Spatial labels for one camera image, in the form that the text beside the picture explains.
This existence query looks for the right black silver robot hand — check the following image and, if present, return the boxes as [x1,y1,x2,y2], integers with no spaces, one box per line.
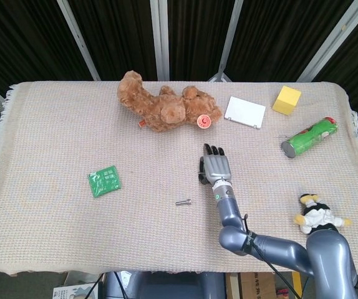
[197,143,232,185]

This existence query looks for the black curtain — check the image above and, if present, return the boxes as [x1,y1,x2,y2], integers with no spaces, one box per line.
[0,0,358,131]

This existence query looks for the brown teddy bear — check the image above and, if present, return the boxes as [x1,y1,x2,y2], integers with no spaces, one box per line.
[117,70,224,133]

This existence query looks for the yellow foam cube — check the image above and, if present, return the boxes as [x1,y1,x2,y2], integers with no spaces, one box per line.
[271,85,302,116]

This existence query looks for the printed white booklet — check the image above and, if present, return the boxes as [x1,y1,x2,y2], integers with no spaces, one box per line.
[52,282,100,299]

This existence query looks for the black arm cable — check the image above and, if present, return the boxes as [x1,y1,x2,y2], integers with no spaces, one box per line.
[242,213,304,299]

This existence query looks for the green chips can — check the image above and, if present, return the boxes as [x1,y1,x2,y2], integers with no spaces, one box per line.
[280,116,339,159]

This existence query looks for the black floor cable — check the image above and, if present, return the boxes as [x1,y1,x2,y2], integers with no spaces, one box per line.
[87,273,105,299]

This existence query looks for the black white plush doll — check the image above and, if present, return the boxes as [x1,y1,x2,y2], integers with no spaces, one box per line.
[293,192,353,236]

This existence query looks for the brown cardboard box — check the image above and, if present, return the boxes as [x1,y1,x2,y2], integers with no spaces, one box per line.
[225,272,276,299]

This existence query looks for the beige woven tablecloth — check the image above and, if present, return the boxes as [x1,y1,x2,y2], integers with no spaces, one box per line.
[0,80,358,278]

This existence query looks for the round red hang tag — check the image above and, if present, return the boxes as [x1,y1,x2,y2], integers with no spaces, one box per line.
[196,114,211,130]

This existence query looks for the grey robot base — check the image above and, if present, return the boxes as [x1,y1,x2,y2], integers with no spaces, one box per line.
[102,270,226,299]

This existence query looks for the green foil sachet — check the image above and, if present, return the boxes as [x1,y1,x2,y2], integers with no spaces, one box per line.
[87,165,122,199]

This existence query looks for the white flat plastic case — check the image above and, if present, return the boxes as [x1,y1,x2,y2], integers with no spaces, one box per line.
[224,96,266,130]

